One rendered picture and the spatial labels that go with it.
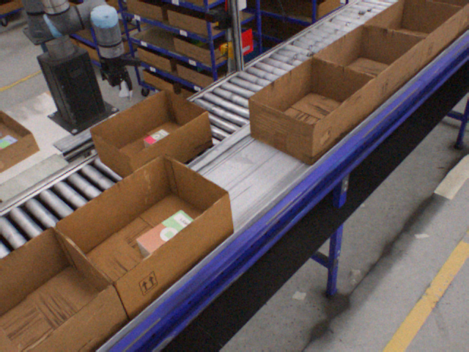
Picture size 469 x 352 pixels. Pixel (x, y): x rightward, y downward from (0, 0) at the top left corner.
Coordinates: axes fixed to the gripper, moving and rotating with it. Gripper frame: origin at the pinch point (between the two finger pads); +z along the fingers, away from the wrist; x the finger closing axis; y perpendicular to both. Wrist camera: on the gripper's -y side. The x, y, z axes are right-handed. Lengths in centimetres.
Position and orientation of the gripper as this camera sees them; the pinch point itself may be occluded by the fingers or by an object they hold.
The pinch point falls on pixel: (126, 94)
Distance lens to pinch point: 190.5
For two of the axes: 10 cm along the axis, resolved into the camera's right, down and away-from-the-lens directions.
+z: 0.2, 7.2, 6.9
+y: -6.9, 5.1, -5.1
